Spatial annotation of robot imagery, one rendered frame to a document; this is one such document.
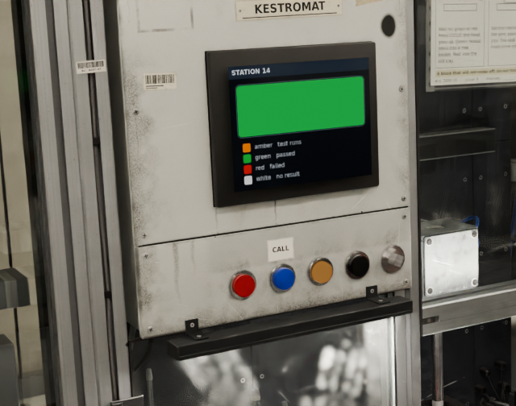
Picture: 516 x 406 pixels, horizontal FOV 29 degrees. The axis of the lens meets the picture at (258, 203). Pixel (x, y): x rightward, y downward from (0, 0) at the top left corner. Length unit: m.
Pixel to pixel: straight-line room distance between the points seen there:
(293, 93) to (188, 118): 0.14
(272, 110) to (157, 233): 0.22
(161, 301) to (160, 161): 0.18
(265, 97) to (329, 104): 0.10
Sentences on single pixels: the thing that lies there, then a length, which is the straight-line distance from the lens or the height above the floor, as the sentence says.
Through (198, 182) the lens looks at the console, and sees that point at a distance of 1.30.
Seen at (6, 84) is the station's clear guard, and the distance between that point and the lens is 1.25.
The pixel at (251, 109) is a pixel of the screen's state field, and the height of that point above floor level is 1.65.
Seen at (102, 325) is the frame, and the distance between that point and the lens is 1.30.
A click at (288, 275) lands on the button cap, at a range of 1.37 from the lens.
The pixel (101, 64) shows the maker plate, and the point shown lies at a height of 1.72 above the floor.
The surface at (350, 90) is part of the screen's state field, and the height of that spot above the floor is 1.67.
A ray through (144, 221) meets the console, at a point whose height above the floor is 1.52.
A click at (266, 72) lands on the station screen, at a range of 1.31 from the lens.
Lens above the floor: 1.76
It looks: 10 degrees down
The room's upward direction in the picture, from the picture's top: 3 degrees counter-clockwise
